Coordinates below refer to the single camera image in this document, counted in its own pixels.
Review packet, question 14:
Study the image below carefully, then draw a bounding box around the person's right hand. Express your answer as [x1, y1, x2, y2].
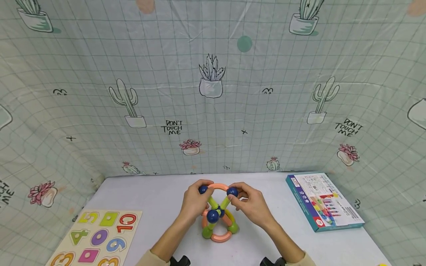
[229, 182, 277, 228]

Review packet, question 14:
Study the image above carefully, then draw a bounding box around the person's left hand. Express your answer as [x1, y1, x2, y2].
[180, 180, 215, 223]

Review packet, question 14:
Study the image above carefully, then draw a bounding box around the person's right forearm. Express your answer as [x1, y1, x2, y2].
[262, 218, 317, 266]

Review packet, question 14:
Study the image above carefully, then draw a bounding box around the person's left forearm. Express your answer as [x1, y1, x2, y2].
[135, 216, 193, 266]

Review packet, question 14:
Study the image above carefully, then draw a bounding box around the black wrist band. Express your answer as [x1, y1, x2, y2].
[260, 256, 287, 266]
[170, 255, 191, 266]

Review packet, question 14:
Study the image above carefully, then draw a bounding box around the wooden number puzzle board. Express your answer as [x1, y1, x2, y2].
[45, 210, 143, 266]

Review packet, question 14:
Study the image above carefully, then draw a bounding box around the blue toy packaging box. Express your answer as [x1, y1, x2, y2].
[285, 173, 365, 233]

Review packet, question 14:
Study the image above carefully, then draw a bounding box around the set of coloured puzzle pieces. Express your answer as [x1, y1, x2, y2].
[50, 212, 138, 266]

